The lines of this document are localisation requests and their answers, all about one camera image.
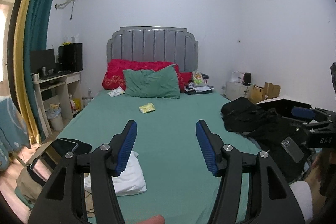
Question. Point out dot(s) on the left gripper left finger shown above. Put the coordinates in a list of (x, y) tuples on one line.
[(62, 199)]

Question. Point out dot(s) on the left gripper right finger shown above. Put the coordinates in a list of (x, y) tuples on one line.
[(270, 199)]

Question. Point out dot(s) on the white t-shirt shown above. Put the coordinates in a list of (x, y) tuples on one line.
[(131, 181)]

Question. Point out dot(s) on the black clothes pile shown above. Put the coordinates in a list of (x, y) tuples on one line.
[(267, 129)]

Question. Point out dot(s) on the right hand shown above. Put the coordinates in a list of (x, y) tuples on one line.
[(313, 177)]

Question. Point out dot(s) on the left hand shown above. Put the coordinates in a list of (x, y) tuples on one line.
[(157, 219)]

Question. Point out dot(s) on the beige trousers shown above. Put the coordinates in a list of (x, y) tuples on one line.
[(29, 184)]

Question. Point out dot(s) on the smartphone in clear case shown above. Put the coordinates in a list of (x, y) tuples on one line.
[(293, 150)]

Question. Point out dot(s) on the brown paper bag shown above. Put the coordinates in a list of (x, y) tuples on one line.
[(266, 92)]

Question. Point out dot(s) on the white trash bin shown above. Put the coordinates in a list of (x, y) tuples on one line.
[(55, 117)]

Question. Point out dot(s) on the green bed sheet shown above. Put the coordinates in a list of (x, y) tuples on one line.
[(179, 185)]

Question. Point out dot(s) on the white bedside cabinet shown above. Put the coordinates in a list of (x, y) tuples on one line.
[(237, 90)]

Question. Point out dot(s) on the white desk shelf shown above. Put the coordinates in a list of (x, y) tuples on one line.
[(62, 90)]

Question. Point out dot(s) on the yellow snack packet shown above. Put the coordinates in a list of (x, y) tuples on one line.
[(147, 108)]

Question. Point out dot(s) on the red pillow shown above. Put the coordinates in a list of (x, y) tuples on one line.
[(121, 72)]

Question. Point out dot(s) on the black computer monitor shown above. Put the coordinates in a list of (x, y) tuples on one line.
[(42, 58)]

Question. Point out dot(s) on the black computer tower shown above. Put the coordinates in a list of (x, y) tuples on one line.
[(71, 57)]

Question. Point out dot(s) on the green pillow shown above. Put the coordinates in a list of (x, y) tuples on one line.
[(152, 84)]

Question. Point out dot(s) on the grey padded headboard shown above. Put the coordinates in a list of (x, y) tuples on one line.
[(142, 43)]

